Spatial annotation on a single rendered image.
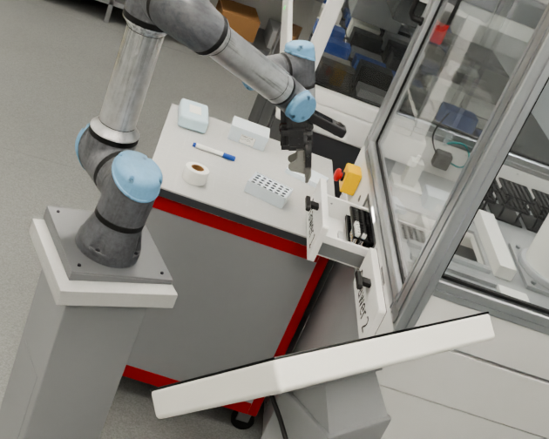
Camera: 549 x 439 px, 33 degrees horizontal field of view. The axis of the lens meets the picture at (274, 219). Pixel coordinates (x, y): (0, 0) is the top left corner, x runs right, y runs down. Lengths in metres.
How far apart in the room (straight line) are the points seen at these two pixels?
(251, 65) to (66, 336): 0.74
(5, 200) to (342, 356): 2.59
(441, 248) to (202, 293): 1.02
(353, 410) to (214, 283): 1.23
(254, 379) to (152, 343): 1.55
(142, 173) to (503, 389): 0.92
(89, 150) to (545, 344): 1.09
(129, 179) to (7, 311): 1.28
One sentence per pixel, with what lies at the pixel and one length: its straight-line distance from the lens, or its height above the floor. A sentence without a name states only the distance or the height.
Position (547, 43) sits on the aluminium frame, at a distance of 1.76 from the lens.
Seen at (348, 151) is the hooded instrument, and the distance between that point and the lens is 3.27.
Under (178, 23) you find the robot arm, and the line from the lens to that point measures 1.88.
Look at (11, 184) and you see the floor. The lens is 3.91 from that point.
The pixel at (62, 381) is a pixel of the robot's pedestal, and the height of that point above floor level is 0.46.
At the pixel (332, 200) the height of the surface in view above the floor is 0.89.
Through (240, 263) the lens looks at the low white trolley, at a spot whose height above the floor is 0.60.
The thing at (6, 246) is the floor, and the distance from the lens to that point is 3.51.
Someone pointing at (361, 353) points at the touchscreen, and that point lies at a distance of 1.39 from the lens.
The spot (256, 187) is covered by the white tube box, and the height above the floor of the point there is 0.79.
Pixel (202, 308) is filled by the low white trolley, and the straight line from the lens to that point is 2.75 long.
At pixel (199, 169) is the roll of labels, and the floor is 0.79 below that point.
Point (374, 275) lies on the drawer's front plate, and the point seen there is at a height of 0.93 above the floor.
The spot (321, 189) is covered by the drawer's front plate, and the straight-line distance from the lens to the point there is 2.49.
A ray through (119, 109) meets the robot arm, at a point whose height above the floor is 1.10.
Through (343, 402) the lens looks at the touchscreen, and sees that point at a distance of 1.52.
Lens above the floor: 1.91
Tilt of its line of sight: 26 degrees down
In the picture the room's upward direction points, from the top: 23 degrees clockwise
